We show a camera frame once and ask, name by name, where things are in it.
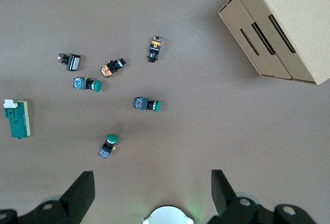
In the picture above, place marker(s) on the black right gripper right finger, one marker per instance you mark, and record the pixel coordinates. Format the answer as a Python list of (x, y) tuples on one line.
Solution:
[(227, 203)]

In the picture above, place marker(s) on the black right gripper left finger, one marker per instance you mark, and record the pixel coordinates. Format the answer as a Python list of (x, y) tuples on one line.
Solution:
[(74, 203)]

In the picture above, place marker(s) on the green load switch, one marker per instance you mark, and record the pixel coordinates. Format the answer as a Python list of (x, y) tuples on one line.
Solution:
[(16, 123)]

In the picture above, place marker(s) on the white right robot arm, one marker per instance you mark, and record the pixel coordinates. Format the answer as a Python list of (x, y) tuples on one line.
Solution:
[(167, 216)]

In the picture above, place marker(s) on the brown table mat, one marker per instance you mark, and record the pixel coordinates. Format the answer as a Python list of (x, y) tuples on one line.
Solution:
[(206, 131)]

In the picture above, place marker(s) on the brown cardboard stepped box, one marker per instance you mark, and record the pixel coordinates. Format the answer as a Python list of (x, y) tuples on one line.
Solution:
[(296, 15)]

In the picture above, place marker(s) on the green mushroom pushbutton switch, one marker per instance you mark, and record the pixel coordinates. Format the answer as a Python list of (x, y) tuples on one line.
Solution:
[(97, 86), (156, 106), (112, 138)]

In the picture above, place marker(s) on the black red button switch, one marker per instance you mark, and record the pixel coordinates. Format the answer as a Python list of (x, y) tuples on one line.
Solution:
[(73, 62)]

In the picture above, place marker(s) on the black selector switch orange body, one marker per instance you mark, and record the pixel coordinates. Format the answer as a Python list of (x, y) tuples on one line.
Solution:
[(154, 46), (113, 66)]

